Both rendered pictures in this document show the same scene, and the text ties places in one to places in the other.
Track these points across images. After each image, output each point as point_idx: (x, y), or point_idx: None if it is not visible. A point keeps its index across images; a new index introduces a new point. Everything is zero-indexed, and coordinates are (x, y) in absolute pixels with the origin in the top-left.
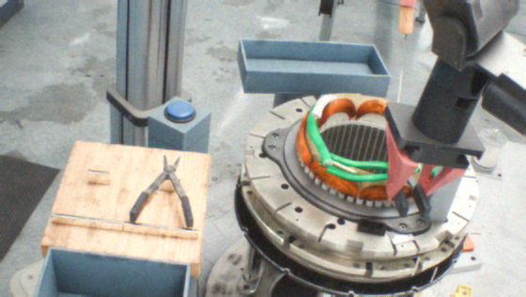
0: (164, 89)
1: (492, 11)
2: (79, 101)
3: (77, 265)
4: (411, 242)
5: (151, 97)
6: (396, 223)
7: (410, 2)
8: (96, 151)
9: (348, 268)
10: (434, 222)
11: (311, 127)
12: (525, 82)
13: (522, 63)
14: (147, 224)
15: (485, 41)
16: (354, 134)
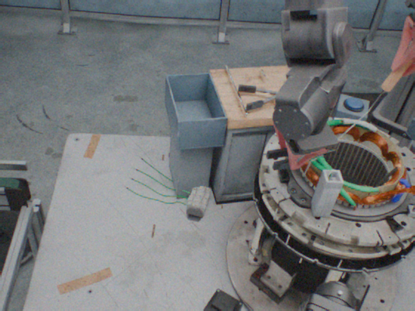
0: (399, 113)
1: (300, 31)
2: None
3: (210, 89)
4: (282, 197)
5: (388, 110)
6: (293, 186)
7: (393, 67)
8: (284, 73)
9: (260, 182)
10: (310, 210)
11: (330, 120)
12: (287, 85)
13: (302, 79)
14: (244, 100)
15: (289, 47)
16: (379, 169)
